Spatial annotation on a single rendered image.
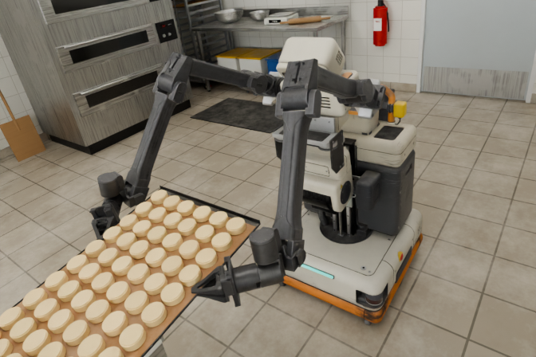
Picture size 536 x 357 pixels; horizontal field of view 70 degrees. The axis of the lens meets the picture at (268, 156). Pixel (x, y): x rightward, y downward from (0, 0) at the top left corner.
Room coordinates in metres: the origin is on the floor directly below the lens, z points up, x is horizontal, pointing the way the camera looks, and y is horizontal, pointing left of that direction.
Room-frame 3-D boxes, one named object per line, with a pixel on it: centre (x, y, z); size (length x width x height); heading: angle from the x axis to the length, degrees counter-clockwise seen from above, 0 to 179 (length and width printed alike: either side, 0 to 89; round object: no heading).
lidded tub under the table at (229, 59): (5.31, 0.23, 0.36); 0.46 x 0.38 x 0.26; 138
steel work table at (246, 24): (4.95, -0.19, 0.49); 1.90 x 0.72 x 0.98; 50
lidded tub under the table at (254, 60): (5.05, -0.07, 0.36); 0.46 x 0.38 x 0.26; 140
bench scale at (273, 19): (4.74, -0.38, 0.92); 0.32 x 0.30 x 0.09; 146
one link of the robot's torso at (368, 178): (1.44, -0.30, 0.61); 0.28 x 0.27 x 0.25; 51
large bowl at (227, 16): (5.29, 0.24, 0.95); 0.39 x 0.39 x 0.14
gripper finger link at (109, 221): (0.91, 0.49, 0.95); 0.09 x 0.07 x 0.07; 6
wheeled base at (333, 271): (1.61, -0.36, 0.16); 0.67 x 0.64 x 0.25; 141
